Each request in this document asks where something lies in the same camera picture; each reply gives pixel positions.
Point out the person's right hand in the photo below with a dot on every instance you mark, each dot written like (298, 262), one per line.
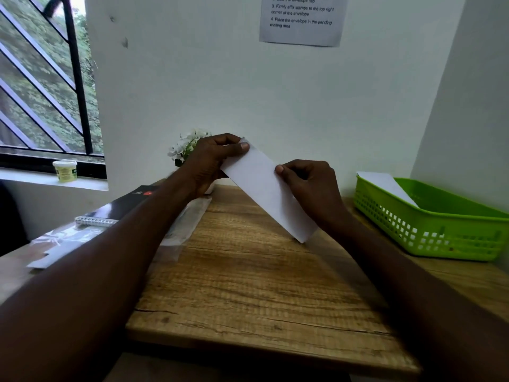
(318, 194)

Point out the white flower plant in pot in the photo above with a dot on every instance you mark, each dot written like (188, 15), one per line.
(187, 145)

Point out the green plastic basket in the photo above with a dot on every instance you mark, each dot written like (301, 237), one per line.
(449, 226)

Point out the black spiral notebook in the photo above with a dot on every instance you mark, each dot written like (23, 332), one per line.
(119, 208)

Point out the stack of white envelopes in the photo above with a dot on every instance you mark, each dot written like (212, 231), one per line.
(51, 256)

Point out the person's right forearm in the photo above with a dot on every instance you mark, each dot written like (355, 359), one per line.
(429, 306)

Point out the white window sill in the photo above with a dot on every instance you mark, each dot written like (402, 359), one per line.
(51, 179)

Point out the grey lined printed document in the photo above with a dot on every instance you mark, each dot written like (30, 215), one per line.
(270, 190)

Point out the black backpack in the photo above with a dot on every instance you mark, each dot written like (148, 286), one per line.
(12, 222)

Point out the paper notice sheet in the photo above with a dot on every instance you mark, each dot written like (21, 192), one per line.
(304, 31)

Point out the clear plastic sleeve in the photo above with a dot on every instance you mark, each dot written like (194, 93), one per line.
(187, 222)

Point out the black window grille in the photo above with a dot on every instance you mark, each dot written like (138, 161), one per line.
(77, 95)

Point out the small cream jar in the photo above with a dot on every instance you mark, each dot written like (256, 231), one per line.
(65, 171)

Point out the person's left hand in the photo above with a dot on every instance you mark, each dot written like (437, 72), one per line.
(203, 167)

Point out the person's left forearm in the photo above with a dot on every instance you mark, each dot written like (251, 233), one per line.
(87, 290)

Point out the white envelope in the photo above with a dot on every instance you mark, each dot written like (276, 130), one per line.
(385, 186)

